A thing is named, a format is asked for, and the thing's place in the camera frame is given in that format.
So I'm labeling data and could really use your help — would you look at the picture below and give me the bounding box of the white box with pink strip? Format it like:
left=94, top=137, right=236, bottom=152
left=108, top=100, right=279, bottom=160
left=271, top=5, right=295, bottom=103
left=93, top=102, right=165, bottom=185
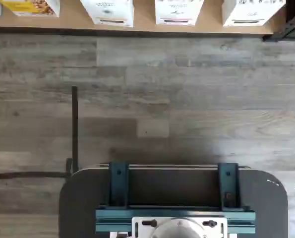
left=155, top=0, right=205, bottom=26

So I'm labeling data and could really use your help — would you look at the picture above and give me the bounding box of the black metal shelf frame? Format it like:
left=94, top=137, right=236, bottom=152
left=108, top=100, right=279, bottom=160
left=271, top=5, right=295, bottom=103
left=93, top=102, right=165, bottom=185
left=262, top=0, right=295, bottom=42

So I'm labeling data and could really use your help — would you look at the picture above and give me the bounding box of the brown wooden shelf board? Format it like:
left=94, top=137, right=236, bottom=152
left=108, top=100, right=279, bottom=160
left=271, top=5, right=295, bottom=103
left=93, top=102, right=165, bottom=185
left=0, top=0, right=275, bottom=38

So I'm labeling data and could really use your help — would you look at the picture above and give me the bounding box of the long black floor tape strip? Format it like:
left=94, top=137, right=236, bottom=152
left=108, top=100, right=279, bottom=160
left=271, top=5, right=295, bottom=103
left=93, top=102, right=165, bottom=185
left=71, top=86, right=79, bottom=175

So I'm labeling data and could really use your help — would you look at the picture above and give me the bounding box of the white box with yellow strip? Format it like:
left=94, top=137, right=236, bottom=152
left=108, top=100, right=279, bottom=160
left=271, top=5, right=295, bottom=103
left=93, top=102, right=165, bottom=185
left=79, top=0, right=135, bottom=28

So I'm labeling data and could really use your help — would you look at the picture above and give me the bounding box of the white box with black strip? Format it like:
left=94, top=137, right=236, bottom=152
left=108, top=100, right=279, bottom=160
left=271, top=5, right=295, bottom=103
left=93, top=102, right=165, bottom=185
left=222, top=0, right=287, bottom=28

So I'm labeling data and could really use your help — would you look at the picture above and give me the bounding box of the teal metal upright bracket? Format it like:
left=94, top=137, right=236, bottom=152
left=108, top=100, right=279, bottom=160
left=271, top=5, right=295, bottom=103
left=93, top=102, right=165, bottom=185
left=108, top=162, right=130, bottom=208
left=217, top=162, right=240, bottom=208

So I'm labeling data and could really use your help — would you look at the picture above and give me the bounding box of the yellow granola cereal box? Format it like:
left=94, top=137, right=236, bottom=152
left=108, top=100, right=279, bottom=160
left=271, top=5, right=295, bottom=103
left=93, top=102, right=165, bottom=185
left=0, top=0, right=61, bottom=18

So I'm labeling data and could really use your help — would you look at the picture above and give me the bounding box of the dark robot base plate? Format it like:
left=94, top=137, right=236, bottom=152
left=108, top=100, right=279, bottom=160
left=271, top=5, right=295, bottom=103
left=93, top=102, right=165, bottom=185
left=59, top=167, right=289, bottom=238

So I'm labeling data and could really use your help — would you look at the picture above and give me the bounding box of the silver robot mounting plate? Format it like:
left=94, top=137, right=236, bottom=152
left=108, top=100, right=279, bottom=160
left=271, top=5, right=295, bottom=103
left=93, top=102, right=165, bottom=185
left=131, top=216, right=229, bottom=238

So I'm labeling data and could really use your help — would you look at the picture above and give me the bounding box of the teal metal cross beam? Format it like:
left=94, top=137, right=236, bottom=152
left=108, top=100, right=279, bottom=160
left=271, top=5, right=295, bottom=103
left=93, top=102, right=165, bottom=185
left=95, top=205, right=256, bottom=235

